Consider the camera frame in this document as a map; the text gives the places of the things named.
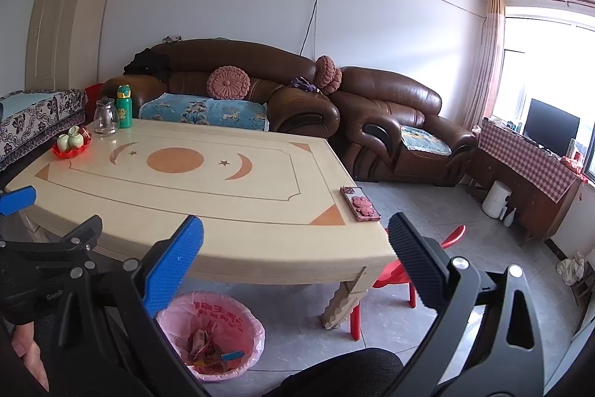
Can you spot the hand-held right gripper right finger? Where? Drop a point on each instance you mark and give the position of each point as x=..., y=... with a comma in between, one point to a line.
x=418, y=262

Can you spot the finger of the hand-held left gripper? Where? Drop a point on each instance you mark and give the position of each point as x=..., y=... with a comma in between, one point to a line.
x=69, y=246
x=16, y=200

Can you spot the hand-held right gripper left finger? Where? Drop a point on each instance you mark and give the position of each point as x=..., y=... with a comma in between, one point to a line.
x=174, y=266

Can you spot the trash bin with pink liner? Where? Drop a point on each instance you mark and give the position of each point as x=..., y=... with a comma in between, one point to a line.
x=181, y=313

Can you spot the brown cigarette box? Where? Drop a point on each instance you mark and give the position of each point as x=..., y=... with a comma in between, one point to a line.
x=199, y=341

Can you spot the person's left hand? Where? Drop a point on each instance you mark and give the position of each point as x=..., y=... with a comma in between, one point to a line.
x=30, y=350

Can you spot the red plastic stool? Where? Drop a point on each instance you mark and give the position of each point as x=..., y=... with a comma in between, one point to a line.
x=390, y=280

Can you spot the red tray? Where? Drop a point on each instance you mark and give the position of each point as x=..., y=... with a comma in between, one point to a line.
x=58, y=154

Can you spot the phone with pink case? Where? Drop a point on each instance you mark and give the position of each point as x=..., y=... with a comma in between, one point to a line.
x=361, y=204

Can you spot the small red box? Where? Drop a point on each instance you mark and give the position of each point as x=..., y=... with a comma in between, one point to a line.
x=85, y=133

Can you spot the white round appliance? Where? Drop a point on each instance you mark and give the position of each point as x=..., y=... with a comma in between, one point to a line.
x=496, y=199

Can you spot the white small bottle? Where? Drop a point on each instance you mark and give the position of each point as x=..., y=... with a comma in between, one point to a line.
x=509, y=216

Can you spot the brown wooden cabinet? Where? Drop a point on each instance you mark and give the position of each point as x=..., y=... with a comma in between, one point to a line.
x=520, y=201

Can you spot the glass pitcher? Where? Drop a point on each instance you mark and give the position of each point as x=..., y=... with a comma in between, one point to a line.
x=105, y=120

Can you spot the blue armchair seat cover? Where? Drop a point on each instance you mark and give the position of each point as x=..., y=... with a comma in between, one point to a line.
x=425, y=141

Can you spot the green water bottle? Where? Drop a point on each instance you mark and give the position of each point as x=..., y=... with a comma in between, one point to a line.
x=124, y=111

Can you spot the checkered tablecloth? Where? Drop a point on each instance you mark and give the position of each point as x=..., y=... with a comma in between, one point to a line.
x=525, y=160

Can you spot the white crumpled bag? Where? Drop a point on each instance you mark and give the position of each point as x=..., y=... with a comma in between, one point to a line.
x=571, y=267

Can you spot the blue printed sofa cover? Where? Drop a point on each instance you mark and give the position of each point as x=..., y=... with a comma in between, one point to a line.
x=200, y=113

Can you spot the brown leather armchair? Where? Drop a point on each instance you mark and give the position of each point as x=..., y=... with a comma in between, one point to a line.
x=386, y=94

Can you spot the cream wardrobe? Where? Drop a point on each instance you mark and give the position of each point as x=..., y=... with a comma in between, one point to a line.
x=65, y=29

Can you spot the black clothes pile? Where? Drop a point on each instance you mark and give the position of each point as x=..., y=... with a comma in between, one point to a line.
x=146, y=64

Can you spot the pink round knitted cushion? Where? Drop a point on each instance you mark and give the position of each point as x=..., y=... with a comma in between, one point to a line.
x=228, y=83
x=327, y=75

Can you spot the black flat monitor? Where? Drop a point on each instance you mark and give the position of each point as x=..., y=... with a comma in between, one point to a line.
x=552, y=125

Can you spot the purple cloth bundle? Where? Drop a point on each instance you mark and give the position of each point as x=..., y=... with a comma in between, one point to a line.
x=304, y=84

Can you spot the pink curtain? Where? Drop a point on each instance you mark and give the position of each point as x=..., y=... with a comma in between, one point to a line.
x=486, y=62

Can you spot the brown leather sofa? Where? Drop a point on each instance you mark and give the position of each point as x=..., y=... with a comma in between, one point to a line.
x=209, y=55

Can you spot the window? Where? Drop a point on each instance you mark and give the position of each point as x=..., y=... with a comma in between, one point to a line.
x=553, y=62

